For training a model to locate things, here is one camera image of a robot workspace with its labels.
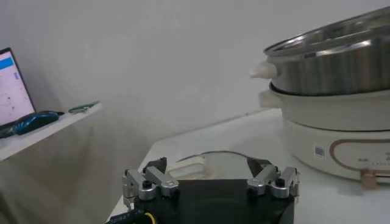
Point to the cream electric cooker base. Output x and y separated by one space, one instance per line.
335 115

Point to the black laptop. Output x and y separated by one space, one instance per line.
12 91

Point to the blue computer mouse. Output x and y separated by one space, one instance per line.
33 121

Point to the white side table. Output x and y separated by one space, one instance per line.
45 137

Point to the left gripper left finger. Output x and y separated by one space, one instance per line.
152 178

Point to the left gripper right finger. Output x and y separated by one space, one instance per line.
268 176

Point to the glass pot lid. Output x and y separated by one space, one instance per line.
225 165

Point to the stainless steel steamer basket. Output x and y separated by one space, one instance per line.
335 70

